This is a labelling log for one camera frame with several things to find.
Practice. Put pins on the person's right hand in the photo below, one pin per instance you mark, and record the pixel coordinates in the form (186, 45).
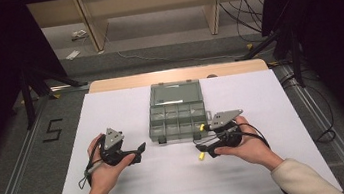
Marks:
(250, 148)

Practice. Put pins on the white flat floor piece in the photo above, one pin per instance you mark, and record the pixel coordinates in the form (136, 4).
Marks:
(73, 55)

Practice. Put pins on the black tripod stand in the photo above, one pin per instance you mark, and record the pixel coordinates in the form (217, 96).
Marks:
(296, 60)
(28, 102)

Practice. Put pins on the light wooden table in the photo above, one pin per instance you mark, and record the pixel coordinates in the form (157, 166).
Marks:
(117, 83)

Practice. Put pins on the white board sheet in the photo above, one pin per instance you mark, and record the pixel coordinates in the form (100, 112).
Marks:
(179, 190)

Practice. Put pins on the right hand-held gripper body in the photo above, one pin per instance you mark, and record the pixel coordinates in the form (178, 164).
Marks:
(225, 118)

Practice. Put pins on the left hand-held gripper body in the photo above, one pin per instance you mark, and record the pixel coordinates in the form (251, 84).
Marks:
(112, 140)

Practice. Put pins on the yellow earplug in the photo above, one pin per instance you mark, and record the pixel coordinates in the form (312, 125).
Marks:
(202, 156)
(202, 127)

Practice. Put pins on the grey plastic compartment box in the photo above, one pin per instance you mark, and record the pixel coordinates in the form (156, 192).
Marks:
(176, 120)

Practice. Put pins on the aluminium floor rail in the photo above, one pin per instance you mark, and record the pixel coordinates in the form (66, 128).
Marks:
(13, 181)
(334, 143)

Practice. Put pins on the person's left hand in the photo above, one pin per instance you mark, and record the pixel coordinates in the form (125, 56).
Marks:
(103, 176)

